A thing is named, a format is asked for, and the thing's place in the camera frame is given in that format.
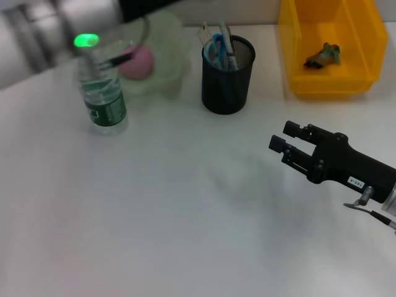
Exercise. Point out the silver ballpoint pen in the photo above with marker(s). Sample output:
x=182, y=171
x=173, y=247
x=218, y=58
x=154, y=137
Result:
x=227, y=40

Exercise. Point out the yellow plastic bin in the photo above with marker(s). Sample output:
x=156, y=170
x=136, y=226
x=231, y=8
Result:
x=309, y=24

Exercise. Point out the pink toy peach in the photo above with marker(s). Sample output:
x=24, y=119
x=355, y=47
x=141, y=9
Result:
x=140, y=66

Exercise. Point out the green plastic wrapper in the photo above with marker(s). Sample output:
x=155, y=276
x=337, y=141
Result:
x=325, y=55

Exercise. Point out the black mesh pen holder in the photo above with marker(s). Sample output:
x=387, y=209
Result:
x=226, y=89

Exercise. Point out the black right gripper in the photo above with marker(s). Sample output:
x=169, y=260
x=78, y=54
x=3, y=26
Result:
x=349, y=167

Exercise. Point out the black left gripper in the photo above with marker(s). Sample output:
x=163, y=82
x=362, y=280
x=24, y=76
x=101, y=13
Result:
x=145, y=9

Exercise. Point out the light blue scissors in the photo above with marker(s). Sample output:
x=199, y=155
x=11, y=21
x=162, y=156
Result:
x=216, y=52

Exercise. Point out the clear green-label water bottle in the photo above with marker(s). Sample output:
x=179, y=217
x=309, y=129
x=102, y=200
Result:
x=105, y=105

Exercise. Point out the translucent green fruit bowl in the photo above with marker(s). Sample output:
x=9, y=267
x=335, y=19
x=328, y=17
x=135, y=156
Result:
x=170, y=55

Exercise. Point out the clear plastic ruler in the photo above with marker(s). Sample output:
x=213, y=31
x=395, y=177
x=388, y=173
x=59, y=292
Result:
x=205, y=37

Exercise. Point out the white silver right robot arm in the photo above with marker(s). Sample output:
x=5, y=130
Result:
x=391, y=201

